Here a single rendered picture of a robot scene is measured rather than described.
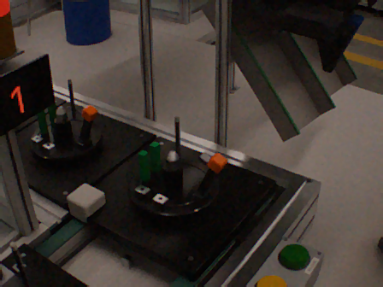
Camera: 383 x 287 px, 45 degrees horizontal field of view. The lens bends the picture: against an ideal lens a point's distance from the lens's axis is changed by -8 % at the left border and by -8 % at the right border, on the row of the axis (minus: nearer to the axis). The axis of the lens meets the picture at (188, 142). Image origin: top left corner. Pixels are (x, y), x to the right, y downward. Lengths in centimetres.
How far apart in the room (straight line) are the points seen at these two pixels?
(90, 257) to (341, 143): 63
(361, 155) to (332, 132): 10
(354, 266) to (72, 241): 47
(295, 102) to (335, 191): 20
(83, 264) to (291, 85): 50
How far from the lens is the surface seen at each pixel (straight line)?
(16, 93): 60
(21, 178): 71
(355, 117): 125
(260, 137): 112
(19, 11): 195
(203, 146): 91
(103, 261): 77
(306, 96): 97
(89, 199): 76
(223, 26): 83
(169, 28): 171
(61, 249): 77
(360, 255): 88
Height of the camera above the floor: 148
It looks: 34 degrees down
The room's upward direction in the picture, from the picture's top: 1 degrees counter-clockwise
